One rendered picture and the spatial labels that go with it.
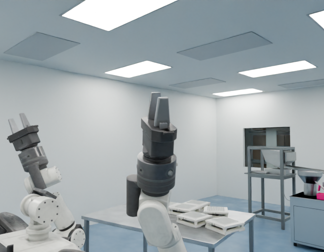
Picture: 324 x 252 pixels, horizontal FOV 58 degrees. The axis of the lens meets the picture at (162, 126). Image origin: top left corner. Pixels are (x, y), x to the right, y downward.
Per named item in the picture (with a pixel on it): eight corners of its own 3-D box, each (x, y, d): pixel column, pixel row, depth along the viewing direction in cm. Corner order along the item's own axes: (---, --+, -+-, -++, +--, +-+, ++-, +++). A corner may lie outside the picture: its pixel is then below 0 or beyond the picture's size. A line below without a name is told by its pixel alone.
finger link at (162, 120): (170, 96, 59) (168, 125, 61) (155, 97, 58) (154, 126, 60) (172, 98, 58) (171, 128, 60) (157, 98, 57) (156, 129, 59)
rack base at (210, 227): (205, 227, 262) (205, 225, 263) (224, 223, 276) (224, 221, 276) (224, 235, 242) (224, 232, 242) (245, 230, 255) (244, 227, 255)
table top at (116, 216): (81, 219, 305) (81, 215, 305) (144, 200, 396) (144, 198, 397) (214, 248, 222) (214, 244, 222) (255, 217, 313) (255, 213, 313)
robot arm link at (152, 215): (160, 201, 62) (179, 253, 65) (165, 182, 70) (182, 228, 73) (132, 208, 63) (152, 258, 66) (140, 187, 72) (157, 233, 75)
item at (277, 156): (233, 226, 551) (232, 147, 559) (259, 216, 627) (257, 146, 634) (314, 245, 451) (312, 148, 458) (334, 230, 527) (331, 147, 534)
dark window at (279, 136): (244, 167, 817) (244, 127, 823) (244, 167, 818) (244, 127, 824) (293, 170, 725) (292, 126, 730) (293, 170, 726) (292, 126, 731)
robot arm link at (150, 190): (173, 183, 61) (171, 229, 65) (177, 163, 72) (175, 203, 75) (121, 178, 63) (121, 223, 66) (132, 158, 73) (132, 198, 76)
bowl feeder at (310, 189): (294, 195, 463) (293, 171, 465) (302, 192, 488) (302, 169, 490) (328, 199, 429) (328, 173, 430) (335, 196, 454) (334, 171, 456)
